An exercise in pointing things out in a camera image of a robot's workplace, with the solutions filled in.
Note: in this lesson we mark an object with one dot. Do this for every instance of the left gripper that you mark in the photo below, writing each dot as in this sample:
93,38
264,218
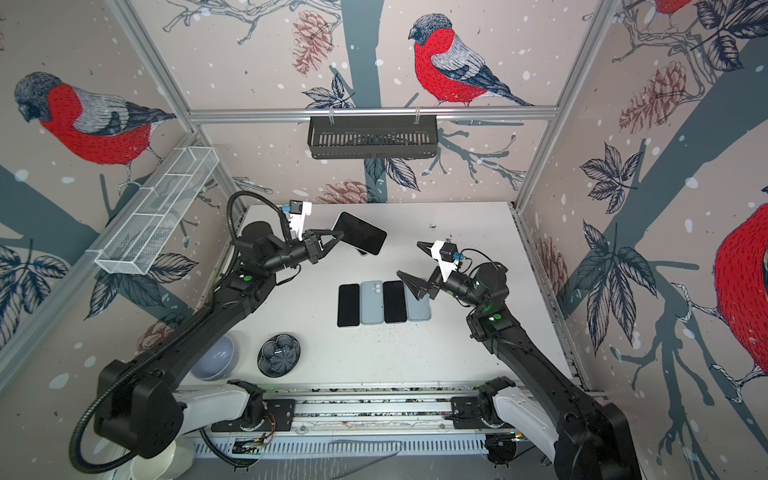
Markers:
313,246

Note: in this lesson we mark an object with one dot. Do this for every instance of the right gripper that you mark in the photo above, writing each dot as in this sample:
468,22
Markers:
420,288

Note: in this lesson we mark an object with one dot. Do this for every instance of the black phone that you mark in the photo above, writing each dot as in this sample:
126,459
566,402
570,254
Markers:
360,234
348,309
394,302

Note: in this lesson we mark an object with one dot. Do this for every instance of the light blue phone case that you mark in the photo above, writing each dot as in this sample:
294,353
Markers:
371,303
418,309

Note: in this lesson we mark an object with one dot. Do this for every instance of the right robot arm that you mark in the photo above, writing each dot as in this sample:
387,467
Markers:
582,438

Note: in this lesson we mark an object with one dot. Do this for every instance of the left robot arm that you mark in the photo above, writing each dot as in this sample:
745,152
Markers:
138,406

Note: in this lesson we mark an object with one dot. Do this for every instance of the dark flower-shaped dish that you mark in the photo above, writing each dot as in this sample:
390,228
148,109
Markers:
279,355

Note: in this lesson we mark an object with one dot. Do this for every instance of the lavender cup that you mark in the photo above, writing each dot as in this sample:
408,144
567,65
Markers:
218,362

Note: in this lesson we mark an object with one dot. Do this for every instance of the white bowl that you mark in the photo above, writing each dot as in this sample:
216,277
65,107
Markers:
171,463

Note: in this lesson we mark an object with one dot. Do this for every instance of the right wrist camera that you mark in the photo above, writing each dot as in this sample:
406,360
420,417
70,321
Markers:
448,257

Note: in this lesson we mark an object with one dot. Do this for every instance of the black wall basket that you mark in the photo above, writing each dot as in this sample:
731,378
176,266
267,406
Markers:
373,137

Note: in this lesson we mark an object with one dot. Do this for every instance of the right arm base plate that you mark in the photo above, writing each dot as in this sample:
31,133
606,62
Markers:
467,413

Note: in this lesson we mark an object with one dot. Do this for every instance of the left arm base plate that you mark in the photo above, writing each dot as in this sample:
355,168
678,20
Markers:
275,415

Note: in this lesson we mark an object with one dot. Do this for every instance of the white mesh wall basket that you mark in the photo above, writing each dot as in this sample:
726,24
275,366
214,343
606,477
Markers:
141,238

